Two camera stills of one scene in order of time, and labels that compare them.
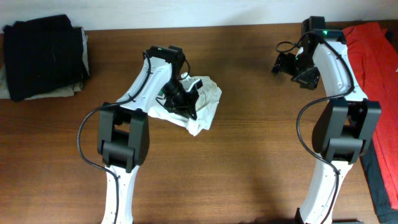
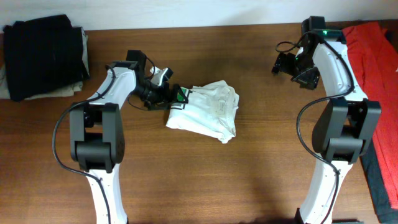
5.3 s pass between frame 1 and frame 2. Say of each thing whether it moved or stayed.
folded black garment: stayed
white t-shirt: moved
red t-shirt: stayed
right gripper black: stayed
